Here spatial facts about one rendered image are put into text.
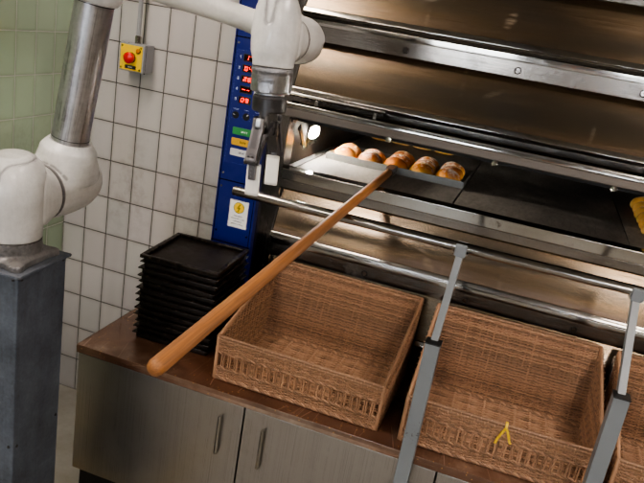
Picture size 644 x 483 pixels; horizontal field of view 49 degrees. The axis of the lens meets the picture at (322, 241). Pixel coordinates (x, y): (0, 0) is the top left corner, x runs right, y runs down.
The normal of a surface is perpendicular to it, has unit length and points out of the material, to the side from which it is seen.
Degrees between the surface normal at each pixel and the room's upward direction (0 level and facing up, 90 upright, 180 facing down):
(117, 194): 90
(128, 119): 90
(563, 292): 70
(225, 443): 90
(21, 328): 90
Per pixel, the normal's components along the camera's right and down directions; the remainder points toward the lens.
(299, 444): -0.31, 0.26
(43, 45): 0.94, 0.25
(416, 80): -0.24, -0.08
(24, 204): 0.62, 0.29
